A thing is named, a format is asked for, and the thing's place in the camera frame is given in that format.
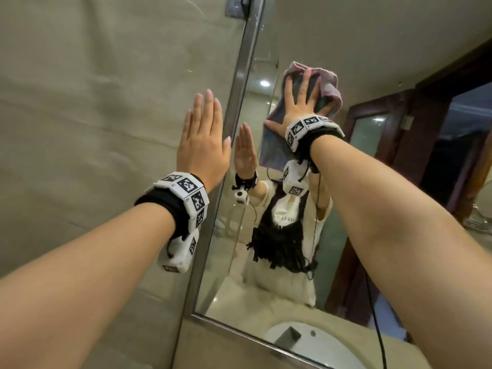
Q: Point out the person's left hand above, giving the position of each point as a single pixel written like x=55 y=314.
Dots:
x=202 y=149

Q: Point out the left wrist camera band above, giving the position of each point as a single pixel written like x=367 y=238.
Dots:
x=188 y=203

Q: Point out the person's right little finger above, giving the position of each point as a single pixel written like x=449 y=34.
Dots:
x=326 y=111

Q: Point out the person's right thumb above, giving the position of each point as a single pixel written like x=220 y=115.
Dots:
x=275 y=125

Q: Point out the person's right middle finger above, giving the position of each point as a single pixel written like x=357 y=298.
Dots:
x=305 y=86

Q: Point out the wall mirror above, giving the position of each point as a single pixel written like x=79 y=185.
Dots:
x=384 y=53

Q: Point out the right wrist camera band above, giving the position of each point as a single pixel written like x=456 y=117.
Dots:
x=303 y=128

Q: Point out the person's left middle finger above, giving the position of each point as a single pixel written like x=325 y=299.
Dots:
x=207 y=109

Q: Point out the pink and blue cleaning cloth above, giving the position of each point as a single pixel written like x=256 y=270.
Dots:
x=326 y=86

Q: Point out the person's left thumb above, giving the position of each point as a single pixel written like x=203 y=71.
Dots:
x=227 y=146

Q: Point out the wrist camera band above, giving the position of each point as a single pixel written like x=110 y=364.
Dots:
x=303 y=128
x=188 y=203

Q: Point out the person's right hand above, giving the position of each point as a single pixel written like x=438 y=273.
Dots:
x=299 y=109

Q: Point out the metal mirror bracket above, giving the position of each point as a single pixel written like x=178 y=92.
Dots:
x=236 y=5

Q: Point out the metal mirror frame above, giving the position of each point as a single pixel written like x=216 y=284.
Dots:
x=238 y=84

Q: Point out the person's left little finger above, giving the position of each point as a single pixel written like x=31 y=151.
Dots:
x=187 y=122

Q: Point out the person's right forearm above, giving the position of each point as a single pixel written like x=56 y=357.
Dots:
x=403 y=234

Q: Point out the person's left forearm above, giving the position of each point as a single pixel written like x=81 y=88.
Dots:
x=84 y=288

